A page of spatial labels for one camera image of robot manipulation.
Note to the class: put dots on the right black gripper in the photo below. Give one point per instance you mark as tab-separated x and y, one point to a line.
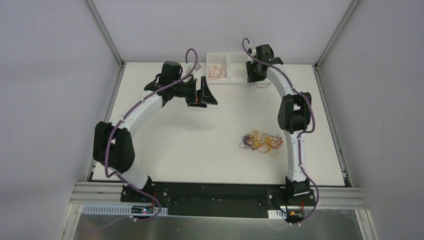
251	73

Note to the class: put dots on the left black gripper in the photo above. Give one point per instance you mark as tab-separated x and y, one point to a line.
195	92

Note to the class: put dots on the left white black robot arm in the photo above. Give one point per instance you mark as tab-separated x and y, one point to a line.
113	141

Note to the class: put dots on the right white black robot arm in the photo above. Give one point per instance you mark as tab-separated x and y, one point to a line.
294	116

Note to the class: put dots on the white three-compartment tray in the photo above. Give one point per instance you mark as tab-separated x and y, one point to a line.
226	68

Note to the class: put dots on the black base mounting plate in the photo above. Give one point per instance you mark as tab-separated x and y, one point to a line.
224	200

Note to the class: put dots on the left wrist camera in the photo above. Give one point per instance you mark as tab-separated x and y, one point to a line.
193	68

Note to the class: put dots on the right white slotted cable duct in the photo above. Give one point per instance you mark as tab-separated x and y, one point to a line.
277	214

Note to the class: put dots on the white slotted cable duct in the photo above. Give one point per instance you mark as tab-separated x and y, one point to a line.
277	214
123	210

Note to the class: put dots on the aluminium frame rail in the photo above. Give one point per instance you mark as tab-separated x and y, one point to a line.
343	198

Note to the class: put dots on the left white slotted cable duct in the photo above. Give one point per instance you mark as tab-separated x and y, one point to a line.
123	210

